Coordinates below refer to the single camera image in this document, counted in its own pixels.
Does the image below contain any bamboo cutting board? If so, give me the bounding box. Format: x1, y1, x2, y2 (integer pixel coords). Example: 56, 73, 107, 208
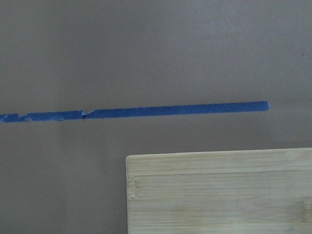
126, 148, 312, 234

